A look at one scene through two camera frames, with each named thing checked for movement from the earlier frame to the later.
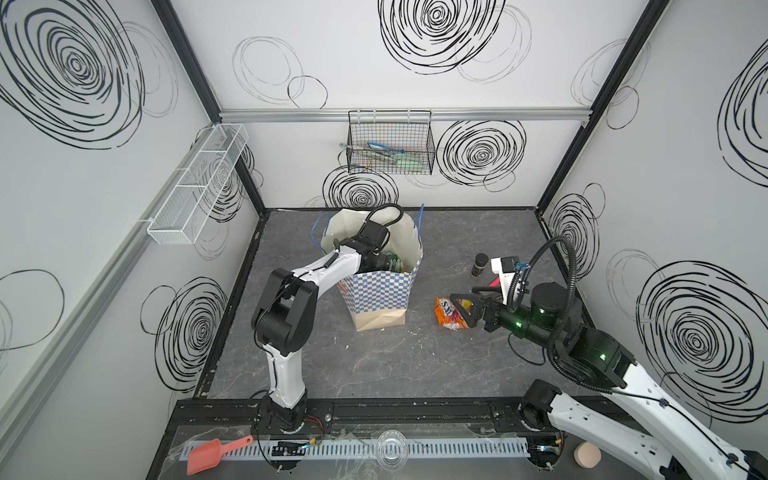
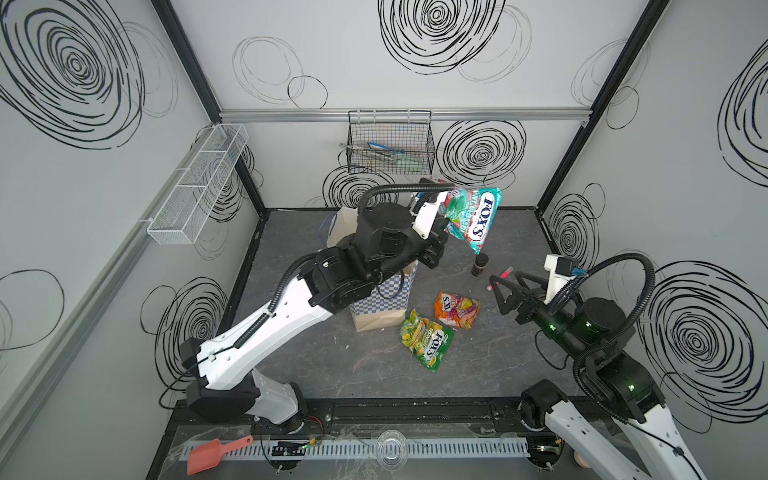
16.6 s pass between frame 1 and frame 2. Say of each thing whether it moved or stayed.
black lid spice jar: stayed
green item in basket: stayed
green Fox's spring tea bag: moved
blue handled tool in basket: stayed
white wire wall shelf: stayed
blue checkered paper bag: stayed
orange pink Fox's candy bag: stayed
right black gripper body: moved
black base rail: stayed
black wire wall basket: stayed
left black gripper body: moved
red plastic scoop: stayed
